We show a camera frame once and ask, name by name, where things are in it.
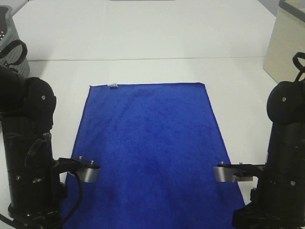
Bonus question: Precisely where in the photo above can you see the blue microfibre towel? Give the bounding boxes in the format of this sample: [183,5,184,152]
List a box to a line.
[64,83,244,229]

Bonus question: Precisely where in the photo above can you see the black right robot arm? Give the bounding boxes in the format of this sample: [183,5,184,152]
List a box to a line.
[232,81,305,229]

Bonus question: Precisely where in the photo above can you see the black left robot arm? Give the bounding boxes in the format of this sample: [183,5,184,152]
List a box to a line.
[0,67,66,229]

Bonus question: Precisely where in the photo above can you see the grey perforated plastic basket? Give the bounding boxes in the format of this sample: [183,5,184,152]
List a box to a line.
[0,5,30,78]

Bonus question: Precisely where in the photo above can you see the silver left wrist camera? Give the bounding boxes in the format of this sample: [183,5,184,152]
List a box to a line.
[57,156,101,183]

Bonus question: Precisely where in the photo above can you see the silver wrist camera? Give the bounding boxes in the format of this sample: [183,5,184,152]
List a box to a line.
[57,156,101,183]
[213,162,265,183]

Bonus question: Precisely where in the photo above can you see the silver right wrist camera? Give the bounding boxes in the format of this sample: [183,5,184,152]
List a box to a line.
[213,162,265,183]

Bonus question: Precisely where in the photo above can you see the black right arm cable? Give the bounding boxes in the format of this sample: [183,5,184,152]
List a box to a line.
[292,52,305,83]

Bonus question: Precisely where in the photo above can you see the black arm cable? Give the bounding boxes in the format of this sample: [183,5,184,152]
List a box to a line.
[0,40,28,67]
[292,52,305,83]

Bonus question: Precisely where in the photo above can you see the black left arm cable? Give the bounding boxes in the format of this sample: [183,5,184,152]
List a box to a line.
[0,40,28,67]

